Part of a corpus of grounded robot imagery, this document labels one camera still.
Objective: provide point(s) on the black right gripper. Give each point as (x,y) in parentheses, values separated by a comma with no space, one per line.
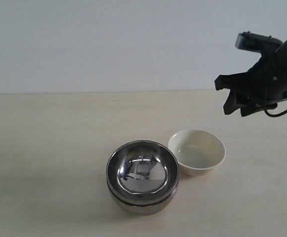
(263,85)

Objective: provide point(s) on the white ceramic bowl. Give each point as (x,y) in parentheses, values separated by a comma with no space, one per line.
(197,151)

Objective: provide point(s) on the dimpled steel bowl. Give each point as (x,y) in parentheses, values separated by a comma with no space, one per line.
(142,171)

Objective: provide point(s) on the smooth steel bowl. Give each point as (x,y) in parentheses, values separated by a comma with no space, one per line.
(141,209)

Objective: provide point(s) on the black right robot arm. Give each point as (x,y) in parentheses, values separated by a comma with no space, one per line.
(281,108)

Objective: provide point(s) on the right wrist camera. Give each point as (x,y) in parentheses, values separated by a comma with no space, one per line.
(249,41)

